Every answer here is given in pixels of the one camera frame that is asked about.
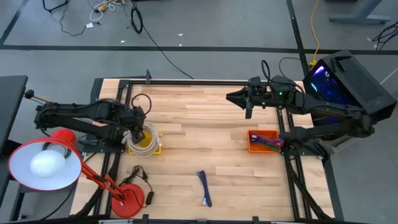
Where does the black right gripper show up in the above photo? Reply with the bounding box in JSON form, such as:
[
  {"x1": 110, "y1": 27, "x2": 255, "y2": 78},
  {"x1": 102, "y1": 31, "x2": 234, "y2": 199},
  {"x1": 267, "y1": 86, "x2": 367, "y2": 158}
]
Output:
[{"x1": 226, "y1": 83, "x2": 272, "y2": 119}]

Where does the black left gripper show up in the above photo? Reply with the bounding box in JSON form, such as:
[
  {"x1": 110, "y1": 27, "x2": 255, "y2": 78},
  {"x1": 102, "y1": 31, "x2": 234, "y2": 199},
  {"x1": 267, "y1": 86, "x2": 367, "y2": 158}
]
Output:
[{"x1": 124, "y1": 113, "x2": 147, "y2": 144}]

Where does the white USB cable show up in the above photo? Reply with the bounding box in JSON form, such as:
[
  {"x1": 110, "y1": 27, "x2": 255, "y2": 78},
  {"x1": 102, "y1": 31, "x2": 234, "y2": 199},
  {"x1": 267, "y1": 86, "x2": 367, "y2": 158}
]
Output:
[
  {"x1": 123, "y1": 129, "x2": 134, "y2": 146},
  {"x1": 127, "y1": 124, "x2": 160, "y2": 156},
  {"x1": 126, "y1": 123, "x2": 161, "y2": 157}
]

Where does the red white braided cable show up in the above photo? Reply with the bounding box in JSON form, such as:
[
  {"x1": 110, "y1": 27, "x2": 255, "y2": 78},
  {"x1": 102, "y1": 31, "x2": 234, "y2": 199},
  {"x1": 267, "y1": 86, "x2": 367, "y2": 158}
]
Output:
[{"x1": 250, "y1": 133, "x2": 280, "y2": 149}]

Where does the grey arm mounting base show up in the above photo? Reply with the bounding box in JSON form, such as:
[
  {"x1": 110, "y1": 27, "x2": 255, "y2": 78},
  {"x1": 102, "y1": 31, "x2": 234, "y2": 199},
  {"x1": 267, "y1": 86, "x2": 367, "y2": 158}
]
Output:
[{"x1": 317, "y1": 136, "x2": 346, "y2": 156}]

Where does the orange plastic basket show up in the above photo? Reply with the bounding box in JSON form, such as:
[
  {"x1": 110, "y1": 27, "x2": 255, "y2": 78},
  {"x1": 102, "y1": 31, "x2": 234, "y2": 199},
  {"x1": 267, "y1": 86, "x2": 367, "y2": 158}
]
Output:
[{"x1": 247, "y1": 129, "x2": 280, "y2": 154}]

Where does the red desk lamp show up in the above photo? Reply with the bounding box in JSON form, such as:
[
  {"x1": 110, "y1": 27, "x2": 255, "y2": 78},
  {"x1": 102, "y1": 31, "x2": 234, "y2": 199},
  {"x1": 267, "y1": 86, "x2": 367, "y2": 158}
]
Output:
[{"x1": 7, "y1": 129, "x2": 146, "y2": 218}]

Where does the white light bulb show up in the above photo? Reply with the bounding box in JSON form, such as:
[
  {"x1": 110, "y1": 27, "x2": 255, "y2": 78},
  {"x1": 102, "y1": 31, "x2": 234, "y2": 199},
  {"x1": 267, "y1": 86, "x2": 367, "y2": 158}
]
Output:
[{"x1": 29, "y1": 149, "x2": 67, "y2": 179}]

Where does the black knob on yellow rod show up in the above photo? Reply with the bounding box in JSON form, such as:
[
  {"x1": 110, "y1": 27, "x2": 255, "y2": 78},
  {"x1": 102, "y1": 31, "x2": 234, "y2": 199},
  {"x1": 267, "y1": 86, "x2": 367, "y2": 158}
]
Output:
[{"x1": 24, "y1": 89, "x2": 52, "y2": 103}]

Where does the black computer tower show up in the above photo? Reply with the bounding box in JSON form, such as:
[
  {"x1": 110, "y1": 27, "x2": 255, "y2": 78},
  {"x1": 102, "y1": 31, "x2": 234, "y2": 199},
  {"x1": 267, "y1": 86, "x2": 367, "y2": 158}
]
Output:
[{"x1": 302, "y1": 49, "x2": 398, "y2": 124}]

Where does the black side desk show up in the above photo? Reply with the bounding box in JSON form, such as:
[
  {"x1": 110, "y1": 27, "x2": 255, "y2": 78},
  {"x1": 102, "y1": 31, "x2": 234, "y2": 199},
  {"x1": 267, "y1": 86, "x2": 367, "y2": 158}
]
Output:
[{"x1": 0, "y1": 74, "x2": 29, "y2": 200}]

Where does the grey desk leg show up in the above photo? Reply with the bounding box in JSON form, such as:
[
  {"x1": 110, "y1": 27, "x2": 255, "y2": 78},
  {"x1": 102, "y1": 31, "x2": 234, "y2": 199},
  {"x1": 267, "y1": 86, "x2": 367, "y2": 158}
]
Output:
[{"x1": 328, "y1": 0, "x2": 392, "y2": 25}]

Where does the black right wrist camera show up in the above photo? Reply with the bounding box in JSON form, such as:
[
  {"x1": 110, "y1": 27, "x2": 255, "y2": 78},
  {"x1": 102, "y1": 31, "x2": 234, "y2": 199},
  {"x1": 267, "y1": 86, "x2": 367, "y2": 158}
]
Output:
[{"x1": 248, "y1": 76, "x2": 262, "y2": 91}]

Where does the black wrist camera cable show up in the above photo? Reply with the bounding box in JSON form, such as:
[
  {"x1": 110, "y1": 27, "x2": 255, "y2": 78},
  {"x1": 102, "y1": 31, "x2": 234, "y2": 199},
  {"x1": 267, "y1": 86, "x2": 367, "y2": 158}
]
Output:
[{"x1": 260, "y1": 58, "x2": 272, "y2": 82}]

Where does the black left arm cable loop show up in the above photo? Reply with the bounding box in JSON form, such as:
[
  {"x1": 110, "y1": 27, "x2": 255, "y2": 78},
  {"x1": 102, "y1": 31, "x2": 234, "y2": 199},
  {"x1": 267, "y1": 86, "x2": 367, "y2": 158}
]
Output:
[{"x1": 131, "y1": 93, "x2": 152, "y2": 116}]

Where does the magenta braided cable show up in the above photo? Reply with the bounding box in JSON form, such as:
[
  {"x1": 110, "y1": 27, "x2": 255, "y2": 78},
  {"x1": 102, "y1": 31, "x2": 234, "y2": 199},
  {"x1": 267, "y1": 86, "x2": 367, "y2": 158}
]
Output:
[{"x1": 250, "y1": 132, "x2": 285, "y2": 147}]

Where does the black aluminium table frame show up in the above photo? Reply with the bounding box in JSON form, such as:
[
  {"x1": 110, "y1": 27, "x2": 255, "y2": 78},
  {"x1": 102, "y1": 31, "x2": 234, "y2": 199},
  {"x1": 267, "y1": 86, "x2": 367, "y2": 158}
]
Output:
[{"x1": 70, "y1": 77, "x2": 335, "y2": 224}]

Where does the black lamp power cable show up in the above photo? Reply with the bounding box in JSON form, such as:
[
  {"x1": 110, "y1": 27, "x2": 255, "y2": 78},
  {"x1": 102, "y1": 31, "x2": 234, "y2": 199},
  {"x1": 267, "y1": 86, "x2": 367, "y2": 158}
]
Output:
[{"x1": 119, "y1": 164, "x2": 155, "y2": 208}]

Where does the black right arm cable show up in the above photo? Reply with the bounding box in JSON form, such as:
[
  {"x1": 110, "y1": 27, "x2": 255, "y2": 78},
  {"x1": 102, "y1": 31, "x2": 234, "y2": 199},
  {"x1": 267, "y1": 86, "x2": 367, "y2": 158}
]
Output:
[{"x1": 278, "y1": 57, "x2": 308, "y2": 93}]

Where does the yellow floor cable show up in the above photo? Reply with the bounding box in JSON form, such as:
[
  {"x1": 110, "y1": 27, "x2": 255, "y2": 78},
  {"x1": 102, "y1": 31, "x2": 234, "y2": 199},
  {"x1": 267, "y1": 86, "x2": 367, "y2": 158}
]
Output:
[{"x1": 308, "y1": 0, "x2": 322, "y2": 68}]

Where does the purple braided USB cable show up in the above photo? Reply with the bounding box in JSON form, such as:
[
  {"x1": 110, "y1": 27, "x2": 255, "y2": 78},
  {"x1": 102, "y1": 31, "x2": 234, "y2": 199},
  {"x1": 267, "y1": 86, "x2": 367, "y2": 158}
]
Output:
[{"x1": 197, "y1": 170, "x2": 213, "y2": 208}]

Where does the black looped floor cable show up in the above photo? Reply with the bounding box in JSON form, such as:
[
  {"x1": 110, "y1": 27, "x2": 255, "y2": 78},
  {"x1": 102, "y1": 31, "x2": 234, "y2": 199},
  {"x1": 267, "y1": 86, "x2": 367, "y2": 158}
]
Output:
[{"x1": 129, "y1": 0, "x2": 194, "y2": 80}]

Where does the thin black floor cable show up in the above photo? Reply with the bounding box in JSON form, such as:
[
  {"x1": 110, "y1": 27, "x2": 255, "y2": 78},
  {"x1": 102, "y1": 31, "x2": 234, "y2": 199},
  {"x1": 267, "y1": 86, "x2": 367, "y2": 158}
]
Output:
[{"x1": 42, "y1": 0, "x2": 103, "y2": 37}]

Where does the white floor cable bundle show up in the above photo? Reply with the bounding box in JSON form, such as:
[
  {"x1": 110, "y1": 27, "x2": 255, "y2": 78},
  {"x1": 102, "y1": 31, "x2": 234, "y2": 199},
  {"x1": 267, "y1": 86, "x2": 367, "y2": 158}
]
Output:
[{"x1": 89, "y1": 0, "x2": 127, "y2": 23}]

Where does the black floor cable tangle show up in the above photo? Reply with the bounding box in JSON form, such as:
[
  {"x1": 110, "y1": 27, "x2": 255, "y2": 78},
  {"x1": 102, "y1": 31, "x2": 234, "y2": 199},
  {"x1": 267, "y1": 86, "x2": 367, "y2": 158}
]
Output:
[{"x1": 371, "y1": 20, "x2": 398, "y2": 51}]

